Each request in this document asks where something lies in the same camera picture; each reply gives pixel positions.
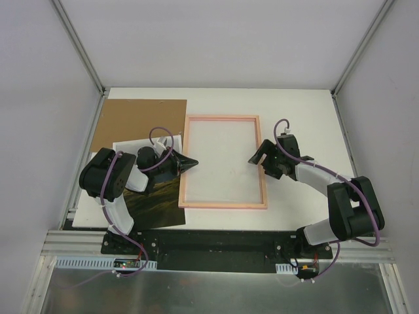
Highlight aluminium corner post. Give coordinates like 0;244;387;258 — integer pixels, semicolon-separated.
331;0;397;98
50;0;106;95

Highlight right aluminium corner post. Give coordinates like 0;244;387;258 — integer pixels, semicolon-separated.
331;0;397;98

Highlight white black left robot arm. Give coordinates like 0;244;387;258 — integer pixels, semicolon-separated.
79;146;199;254

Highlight aluminium front rail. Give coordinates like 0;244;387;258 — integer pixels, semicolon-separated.
41;229;395;264

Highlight white cable duct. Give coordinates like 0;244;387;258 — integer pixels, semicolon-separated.
56;256;157;271
276;263;319;275

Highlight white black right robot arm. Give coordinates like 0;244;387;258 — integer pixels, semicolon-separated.
248;133;385;258

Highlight brown cardboard backing board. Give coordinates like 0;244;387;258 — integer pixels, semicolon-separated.
90;99;187;152

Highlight mountain landscape photo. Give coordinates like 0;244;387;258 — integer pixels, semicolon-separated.
123;177;186;231

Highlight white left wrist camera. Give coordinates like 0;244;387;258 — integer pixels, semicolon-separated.
155;137;173;156

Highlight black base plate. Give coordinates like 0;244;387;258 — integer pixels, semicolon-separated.
101;230;333;273

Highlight pink wooden picture frame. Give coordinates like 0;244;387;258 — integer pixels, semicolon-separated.
177;114;268;211

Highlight left white cable duct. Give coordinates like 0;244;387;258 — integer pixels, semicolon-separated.
56;256;157;271

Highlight left aluminium corner post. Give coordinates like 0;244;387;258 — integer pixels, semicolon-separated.
50;0;106;95

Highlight right white cable duct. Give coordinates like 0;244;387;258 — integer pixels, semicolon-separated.
276;263;319;275

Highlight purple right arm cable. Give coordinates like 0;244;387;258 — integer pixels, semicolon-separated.
273;118;382;287

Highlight clear acrylic sheet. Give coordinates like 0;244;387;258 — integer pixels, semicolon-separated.
185;119;263;204

